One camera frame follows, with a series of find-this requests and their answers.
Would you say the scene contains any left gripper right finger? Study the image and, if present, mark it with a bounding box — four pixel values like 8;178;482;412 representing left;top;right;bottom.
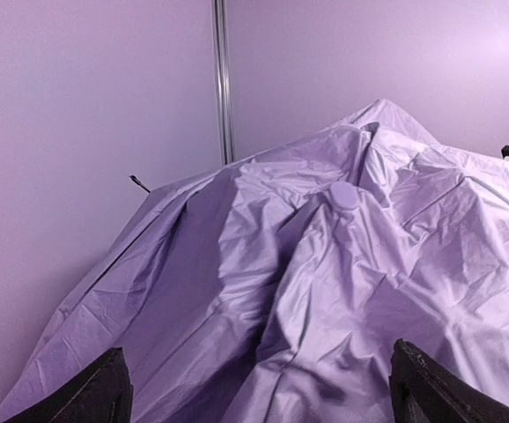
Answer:
389;338;509;423

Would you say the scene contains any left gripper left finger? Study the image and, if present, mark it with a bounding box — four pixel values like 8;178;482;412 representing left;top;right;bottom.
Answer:
6;347;132;423

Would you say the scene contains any lilac folding umbrella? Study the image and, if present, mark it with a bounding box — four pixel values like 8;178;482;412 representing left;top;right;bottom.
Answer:
0;100;509;422

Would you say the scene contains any right aluminium frame post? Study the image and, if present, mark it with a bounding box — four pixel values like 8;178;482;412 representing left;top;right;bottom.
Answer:
211;0;235;166

